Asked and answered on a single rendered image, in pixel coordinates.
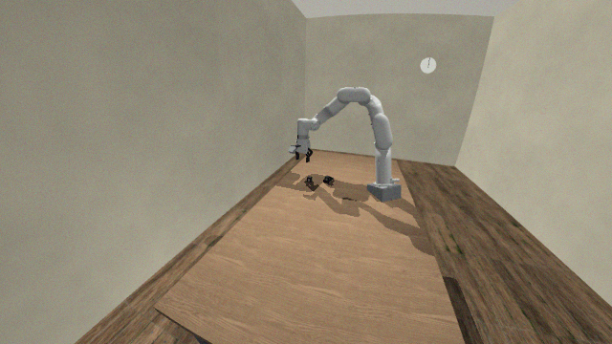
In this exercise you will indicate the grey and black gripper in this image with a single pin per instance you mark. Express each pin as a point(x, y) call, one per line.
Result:
point(305, 148)

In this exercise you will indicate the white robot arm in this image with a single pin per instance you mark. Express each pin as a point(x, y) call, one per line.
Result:
point(379, 123)

